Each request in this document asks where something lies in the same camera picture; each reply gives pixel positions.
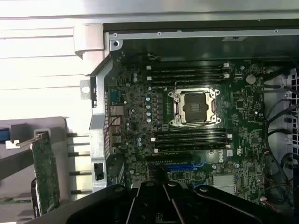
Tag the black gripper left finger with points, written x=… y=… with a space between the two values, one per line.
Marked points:
x=109 y=200

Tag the black RAM slot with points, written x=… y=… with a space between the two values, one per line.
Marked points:
x=187 y=77
x=187 y=72
x=191 y=131
x=187 y=68
x=191 y=136
x=191 y=147
x=187 y=81
x=191 y=142

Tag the blue expansion slot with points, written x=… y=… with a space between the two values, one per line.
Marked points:
x=178 y=167

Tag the silver coin battery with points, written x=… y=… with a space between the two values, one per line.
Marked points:
x=251 y=79

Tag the hard disk drive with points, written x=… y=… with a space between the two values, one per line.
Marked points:
x=4 y=136

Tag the silver chipset heat sink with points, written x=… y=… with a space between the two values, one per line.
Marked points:
x=223 y=184

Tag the open dark PC case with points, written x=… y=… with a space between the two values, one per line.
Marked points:
x=98 y=121

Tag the green motherboard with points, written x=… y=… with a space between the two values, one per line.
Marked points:
x=245 y=121

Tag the metal CPU socket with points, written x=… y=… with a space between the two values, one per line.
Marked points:
x=194 y=107

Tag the metal disk bay cage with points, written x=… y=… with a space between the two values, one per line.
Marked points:
x=294 y=79

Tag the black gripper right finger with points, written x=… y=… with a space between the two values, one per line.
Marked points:
x=210 y=205

